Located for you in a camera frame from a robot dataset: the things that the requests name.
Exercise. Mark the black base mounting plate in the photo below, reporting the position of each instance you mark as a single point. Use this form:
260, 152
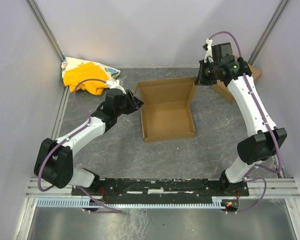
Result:
164, 191

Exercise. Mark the aluminium frame rail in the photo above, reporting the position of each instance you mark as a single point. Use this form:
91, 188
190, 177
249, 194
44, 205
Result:
276, 188

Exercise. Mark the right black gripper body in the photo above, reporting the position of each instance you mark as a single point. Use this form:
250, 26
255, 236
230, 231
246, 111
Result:
202, 73

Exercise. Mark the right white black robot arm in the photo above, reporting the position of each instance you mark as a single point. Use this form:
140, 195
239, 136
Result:
264, 137

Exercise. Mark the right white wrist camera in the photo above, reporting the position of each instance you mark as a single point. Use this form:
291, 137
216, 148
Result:
208, 58

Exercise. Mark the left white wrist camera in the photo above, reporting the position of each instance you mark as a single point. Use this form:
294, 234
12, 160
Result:
115, 85

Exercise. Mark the aluminium corner post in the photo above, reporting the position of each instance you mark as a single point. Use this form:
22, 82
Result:
268, 30
37, 13

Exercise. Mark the white patterned cloth bag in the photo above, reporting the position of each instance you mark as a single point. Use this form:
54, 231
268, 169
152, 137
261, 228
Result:
70, 63

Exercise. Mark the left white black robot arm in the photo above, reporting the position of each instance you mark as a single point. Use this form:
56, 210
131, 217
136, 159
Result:
55, 160

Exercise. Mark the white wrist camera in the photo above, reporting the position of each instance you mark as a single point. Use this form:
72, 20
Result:
208, 58
115, 85

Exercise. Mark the left aluminium corner post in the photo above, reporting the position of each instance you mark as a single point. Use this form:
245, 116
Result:
37, 13

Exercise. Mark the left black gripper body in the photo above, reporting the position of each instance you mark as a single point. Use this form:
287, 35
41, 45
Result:
131, 103

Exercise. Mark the yellow cloth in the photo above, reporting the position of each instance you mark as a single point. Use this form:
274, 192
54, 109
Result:
83, 72

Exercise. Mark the closed brown cardboard box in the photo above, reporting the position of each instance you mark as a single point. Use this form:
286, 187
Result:
227, 91

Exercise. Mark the right aluminium corner post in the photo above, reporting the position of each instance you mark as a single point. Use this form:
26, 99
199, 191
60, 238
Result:
268, 30

